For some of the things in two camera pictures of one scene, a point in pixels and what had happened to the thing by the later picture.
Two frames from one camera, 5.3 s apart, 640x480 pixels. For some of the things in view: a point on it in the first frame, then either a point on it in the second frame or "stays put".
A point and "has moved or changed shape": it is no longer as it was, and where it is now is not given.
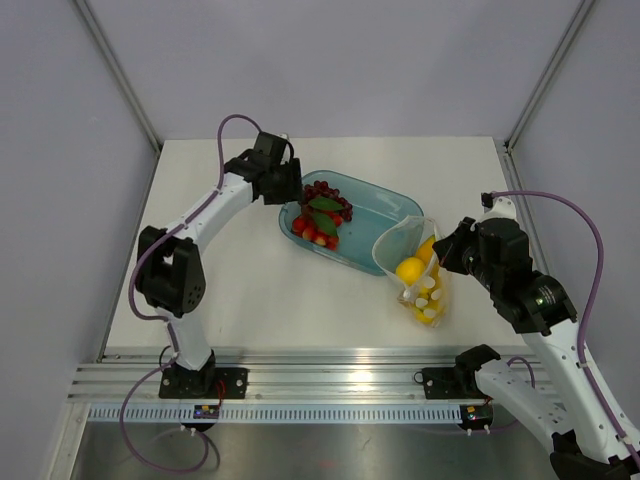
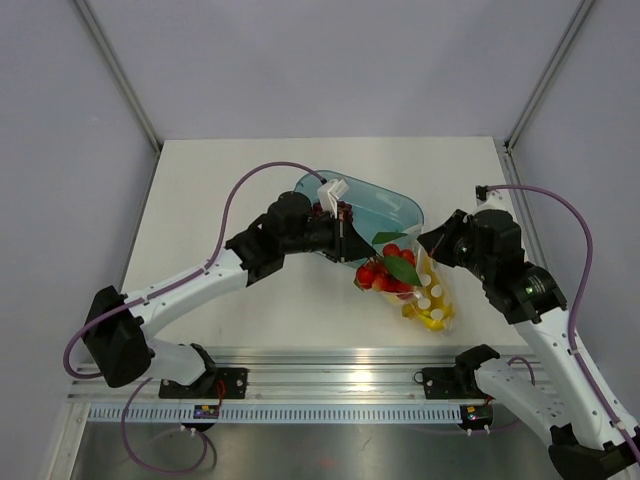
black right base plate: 451,383 stays put
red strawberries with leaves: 319,223 has moved or changed shape
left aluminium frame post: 119,73 stays put
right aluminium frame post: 563,52 stays put
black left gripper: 294,190 to 352,246
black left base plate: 202,384 stays put
